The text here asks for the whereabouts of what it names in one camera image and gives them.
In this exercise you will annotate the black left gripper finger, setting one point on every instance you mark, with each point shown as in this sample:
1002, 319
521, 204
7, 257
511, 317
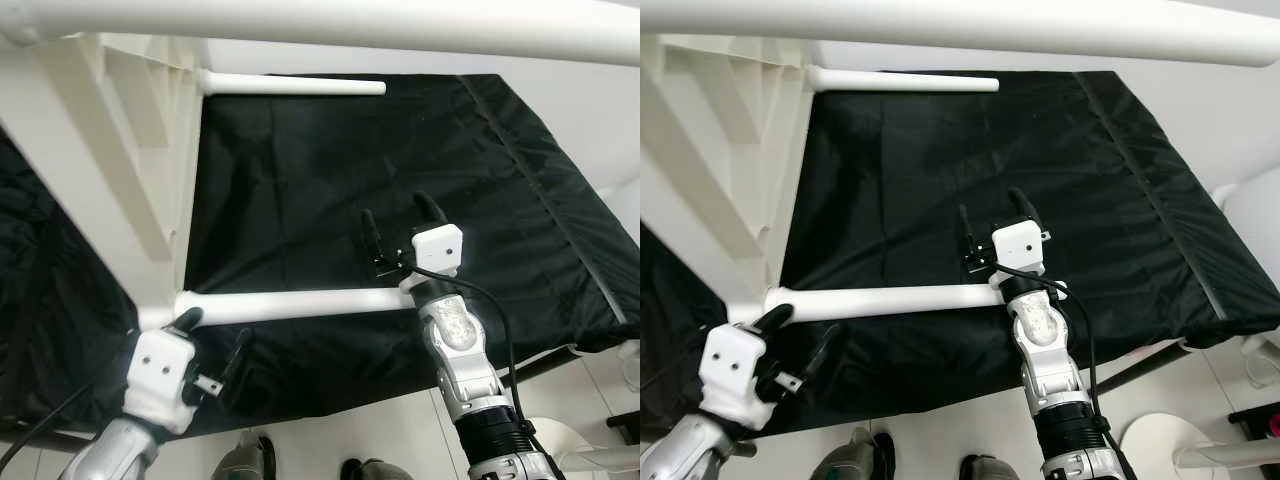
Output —
238, 360
188, 320
822, 352
775, 319

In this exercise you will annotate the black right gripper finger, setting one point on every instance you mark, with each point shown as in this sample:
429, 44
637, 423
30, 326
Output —
968, 235
373, 238
430, 212
1022, 207

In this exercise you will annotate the white plastic table leg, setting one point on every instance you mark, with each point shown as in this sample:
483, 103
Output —
300, 305
900, 300
350, 30
300, 85
1000, 30
910, 80

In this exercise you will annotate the white plastic table top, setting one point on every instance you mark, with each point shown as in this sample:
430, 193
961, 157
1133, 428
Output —
80, 180
700, 180

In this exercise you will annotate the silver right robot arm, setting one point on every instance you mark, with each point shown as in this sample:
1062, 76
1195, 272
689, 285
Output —
455, 340
1040, 340

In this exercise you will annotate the grey left robot foot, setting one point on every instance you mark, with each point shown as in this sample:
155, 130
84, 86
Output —
240, 460
850, 458

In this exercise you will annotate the grey robot foot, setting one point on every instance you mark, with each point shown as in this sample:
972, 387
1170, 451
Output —
240, 460
378, 470
850, 458
990, 469

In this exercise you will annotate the black low rack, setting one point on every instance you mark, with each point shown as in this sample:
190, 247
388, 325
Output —
625, 425
1248, 415

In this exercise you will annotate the grey right robot foot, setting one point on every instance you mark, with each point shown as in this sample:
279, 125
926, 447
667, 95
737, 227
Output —
990, 469
378, 470

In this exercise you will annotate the black metal table leg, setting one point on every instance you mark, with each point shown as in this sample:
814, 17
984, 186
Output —
545, 365
1140, 368

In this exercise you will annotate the white round floor stand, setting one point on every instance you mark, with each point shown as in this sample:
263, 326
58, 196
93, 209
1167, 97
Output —
570, 445
1160, 445

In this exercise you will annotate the pink round object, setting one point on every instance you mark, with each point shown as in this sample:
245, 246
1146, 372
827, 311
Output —
1273, 427

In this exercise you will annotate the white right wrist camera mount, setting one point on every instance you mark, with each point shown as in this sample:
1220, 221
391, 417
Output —
435, 250
1018, 245

